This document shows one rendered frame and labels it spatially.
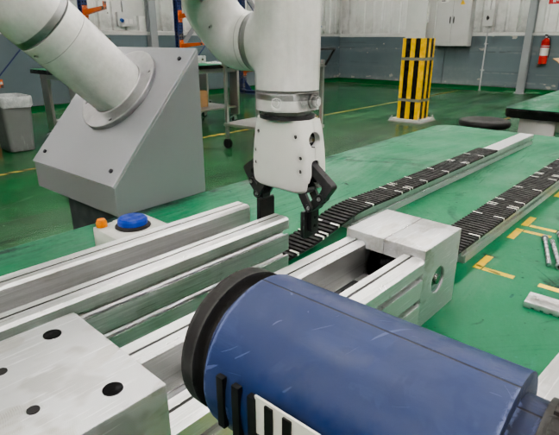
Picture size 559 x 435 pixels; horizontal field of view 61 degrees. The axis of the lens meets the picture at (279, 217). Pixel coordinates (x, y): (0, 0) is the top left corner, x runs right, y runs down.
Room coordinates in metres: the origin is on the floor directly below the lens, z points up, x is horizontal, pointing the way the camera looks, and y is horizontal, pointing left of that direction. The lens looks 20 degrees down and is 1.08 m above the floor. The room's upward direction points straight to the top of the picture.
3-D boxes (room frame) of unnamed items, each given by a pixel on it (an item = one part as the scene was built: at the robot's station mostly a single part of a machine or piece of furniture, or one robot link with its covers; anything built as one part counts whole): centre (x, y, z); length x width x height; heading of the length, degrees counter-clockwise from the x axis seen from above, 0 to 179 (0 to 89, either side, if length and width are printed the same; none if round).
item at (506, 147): (1.11, -0.44, 0.79); 0.96 x 0.04 x 0.03; 137
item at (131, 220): (0.61, 0.20, 0.84); 0.04 x 0.04 x 0.02
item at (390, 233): (0.53, -0.14, 0.83); 0.12 x 0.09 x 0.10; 47
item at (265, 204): (0.69, 0.03, 0.85); 0.03 x 0.03 x 0.07; 47
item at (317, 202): (0.62, -0.05, 0.85); 0.03 x 0.03 x 0.07; 47
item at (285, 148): (0.65, -0.01, 0.94); 0.10 x 0.07 x 0.11; 47
